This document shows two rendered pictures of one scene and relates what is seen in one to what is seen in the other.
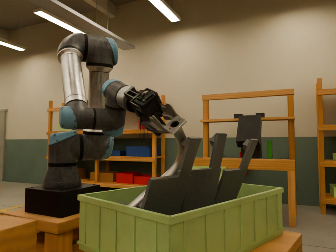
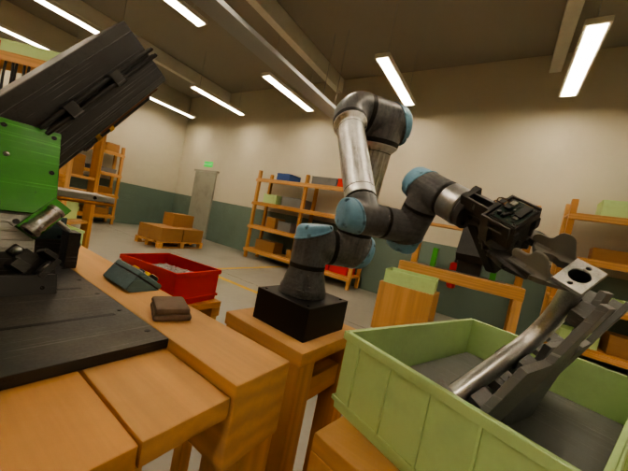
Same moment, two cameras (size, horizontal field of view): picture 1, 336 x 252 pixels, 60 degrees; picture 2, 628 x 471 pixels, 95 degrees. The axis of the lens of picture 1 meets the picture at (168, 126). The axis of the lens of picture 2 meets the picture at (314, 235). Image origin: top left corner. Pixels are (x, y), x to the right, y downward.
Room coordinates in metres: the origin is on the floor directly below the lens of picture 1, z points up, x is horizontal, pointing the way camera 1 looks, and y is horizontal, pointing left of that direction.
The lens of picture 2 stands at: (0.32, 0.31, 1.18)
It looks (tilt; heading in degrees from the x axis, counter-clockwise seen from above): 2 degrees down; 8
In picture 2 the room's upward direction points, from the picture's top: 11 degrees clockwise
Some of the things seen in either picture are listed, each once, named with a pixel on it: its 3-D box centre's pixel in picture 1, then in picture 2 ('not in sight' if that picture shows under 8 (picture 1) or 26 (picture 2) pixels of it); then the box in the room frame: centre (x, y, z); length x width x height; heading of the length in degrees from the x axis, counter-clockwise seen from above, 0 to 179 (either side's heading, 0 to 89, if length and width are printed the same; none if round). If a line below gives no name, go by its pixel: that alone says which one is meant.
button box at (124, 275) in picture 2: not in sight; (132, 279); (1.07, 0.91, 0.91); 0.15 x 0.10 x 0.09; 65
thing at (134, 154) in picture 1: (102, 144); (304, 224); (6.83, 1.53, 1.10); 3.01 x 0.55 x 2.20; 65
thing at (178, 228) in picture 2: not in sight; (172, 229); (6.53, 4.53, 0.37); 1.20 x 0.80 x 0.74; 163
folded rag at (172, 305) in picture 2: not in sight; (171, 307); (0.94, 0.70, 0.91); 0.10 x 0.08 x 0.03; 41
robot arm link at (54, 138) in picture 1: (65, 146); (313, 243); (1.24, 0.44, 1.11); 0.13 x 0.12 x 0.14; 117
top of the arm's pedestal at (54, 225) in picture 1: (62, 214); (294, 327); (1.24, 0.44, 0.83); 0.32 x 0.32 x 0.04; 62
